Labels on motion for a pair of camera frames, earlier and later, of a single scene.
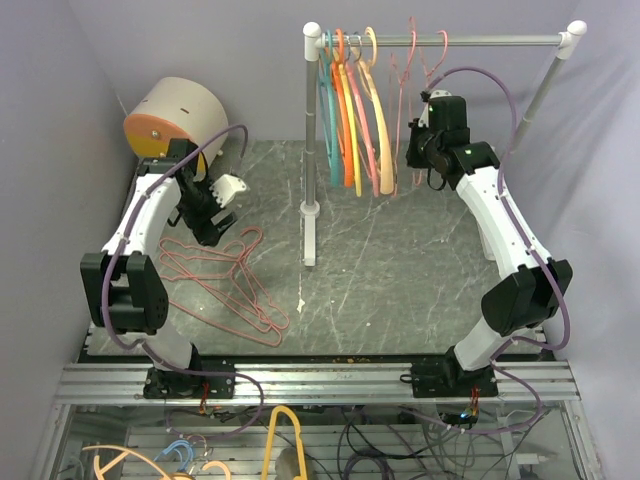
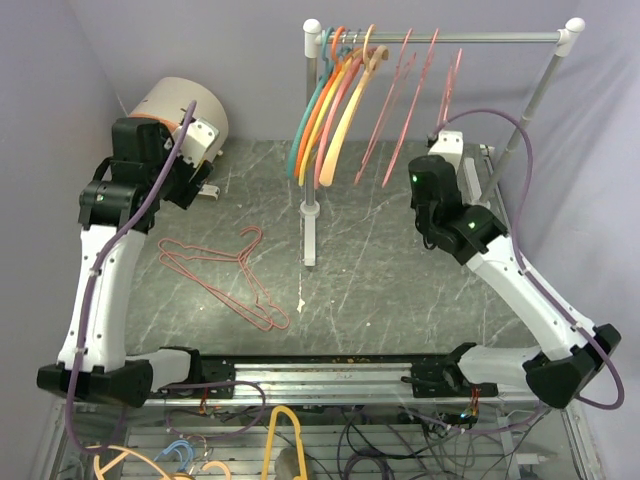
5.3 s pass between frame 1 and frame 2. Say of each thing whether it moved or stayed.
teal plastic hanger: moved
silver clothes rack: stayed
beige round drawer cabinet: stayed
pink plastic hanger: moved
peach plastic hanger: moved
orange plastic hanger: moved
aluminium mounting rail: stayed
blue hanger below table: stayed
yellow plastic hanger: moved
